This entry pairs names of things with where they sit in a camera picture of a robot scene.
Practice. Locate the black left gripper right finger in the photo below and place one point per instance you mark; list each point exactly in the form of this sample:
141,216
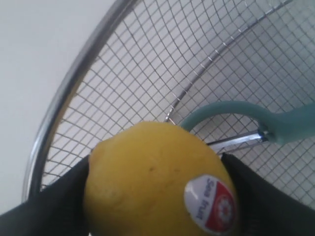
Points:
264,209

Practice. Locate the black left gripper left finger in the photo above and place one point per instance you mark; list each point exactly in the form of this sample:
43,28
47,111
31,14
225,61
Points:
55,211

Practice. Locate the oval steel mesh basket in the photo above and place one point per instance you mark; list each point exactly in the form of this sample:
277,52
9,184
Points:
164,59

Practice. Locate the teal handled vegetable peeler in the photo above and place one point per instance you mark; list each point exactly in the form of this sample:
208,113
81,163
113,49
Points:
278,128

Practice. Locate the yellow lemon with sticker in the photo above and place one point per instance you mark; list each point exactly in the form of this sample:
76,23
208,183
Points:
157,179

